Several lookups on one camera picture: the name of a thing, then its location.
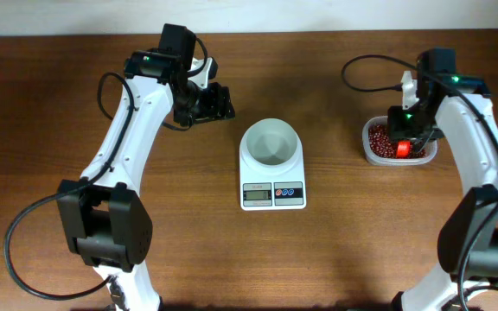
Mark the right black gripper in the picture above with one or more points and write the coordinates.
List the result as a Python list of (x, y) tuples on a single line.
[(398, 130)]

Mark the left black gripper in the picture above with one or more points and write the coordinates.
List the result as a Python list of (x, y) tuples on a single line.
[(221, 107)]

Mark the orange measuring scoop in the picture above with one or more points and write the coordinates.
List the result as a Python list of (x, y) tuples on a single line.
[(403, 149)]

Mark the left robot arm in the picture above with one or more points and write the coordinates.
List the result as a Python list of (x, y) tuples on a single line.
[(103, 218)]

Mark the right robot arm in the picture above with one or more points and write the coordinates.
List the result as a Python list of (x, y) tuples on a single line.
[(467, 245)]

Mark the white bowl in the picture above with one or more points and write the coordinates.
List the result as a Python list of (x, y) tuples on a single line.
[(269, 142)]

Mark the white digital kitchen scale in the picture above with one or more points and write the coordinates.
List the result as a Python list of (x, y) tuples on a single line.
[(273, 188)]

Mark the red beans in container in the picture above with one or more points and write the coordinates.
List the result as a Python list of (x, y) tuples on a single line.
[(380, 144)]

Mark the clear plastic container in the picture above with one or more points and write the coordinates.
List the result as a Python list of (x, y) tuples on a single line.
[(430, 149)]

